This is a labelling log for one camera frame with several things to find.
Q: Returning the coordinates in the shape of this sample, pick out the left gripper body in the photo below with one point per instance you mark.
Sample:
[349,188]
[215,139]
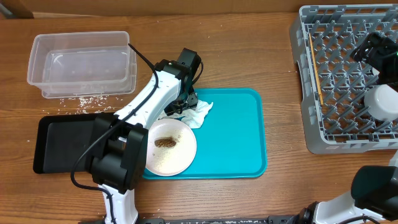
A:
[186,100]

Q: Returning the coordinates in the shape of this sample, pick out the wooden chopstick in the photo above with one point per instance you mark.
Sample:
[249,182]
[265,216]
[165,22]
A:
[319,89]

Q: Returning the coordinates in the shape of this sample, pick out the grey shallow bowl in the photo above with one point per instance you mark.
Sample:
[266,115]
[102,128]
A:
[382,103]

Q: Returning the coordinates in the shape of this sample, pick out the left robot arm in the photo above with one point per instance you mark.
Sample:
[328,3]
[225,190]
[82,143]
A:
[116,158]

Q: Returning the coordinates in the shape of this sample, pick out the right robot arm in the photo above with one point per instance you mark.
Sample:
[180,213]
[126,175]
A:
[373,194]

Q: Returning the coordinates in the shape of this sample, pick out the grey dishwasher rack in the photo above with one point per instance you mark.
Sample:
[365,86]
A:
[336,31]

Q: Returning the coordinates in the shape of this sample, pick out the crumpled white tissue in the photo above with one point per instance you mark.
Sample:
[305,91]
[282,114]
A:
[193,118]

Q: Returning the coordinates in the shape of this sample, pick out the brown food scrap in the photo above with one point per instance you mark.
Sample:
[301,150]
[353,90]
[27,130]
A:
[167,142]

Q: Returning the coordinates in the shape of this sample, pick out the large white plate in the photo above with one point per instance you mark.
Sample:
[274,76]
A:
[167,162]

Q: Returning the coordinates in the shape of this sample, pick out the teal serving tray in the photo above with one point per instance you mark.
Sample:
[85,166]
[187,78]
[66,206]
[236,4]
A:
[231,142]

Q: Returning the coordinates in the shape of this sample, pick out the clear plastic bin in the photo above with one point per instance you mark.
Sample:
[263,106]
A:
[82,64]

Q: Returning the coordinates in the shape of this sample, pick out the black plastic tray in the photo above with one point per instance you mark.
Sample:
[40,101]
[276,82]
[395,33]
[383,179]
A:
[62,139]

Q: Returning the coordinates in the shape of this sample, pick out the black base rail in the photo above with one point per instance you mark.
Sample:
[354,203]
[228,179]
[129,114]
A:
[273,219]

